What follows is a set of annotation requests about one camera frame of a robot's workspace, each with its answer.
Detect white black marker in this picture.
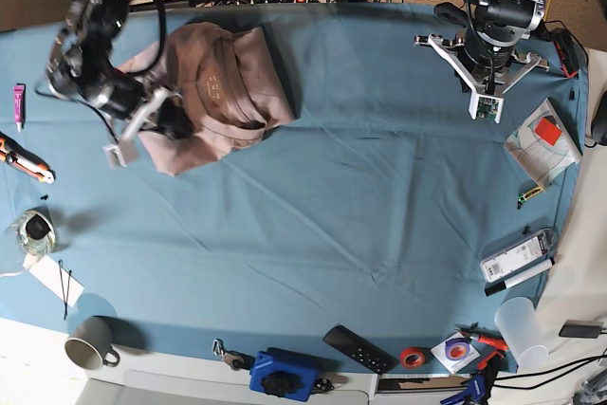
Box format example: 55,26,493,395
485,258,556,297

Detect mauve T-shirt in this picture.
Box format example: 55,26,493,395
138,22,295,176

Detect small green circuit board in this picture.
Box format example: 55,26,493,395
517,185,544,210

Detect teal table cloth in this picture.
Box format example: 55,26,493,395
1,4,588,372

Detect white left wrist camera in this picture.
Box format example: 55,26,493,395
469,92,504,123

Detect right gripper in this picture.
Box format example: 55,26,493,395
84,74,193,144

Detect translucent plastic cup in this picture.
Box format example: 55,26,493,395
494,297,549,371

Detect red handled pliers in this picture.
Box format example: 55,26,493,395
457,326,508,352

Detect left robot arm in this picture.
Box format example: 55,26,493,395
414,0,549,111

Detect blue box with black knob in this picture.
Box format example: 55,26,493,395
249,348,321,402

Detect black computer mouse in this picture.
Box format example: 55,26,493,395
591,92,607,147

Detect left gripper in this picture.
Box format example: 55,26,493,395
414,32,550,95

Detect white paper card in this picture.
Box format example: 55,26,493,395
29,256,84,307

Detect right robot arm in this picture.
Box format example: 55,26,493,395
46,0,193,144

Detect orange utility knife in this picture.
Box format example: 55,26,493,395
1,134,55,184

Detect purple glue tube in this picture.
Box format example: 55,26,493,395
13,83,26,132

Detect red tape roll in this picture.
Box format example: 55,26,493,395
400,347,432,369

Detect black remote control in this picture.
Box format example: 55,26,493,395
322,325,399,375

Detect metal carabiner keyring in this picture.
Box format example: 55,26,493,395
212,339,255,371

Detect purple tape on white card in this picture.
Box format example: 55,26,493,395
431,332,480,374

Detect black power adapter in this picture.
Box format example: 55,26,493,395
559,321,606,340

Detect grey ceramic mug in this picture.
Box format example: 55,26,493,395
64,317,120,371

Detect blue handled clamp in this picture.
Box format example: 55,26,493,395
440,351,505,405

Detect clear packaged box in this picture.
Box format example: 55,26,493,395
480,228,559,284

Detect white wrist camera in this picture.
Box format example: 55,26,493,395
469,92,504,123
103,140,138,169

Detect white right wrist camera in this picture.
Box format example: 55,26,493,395
103,140,138,169

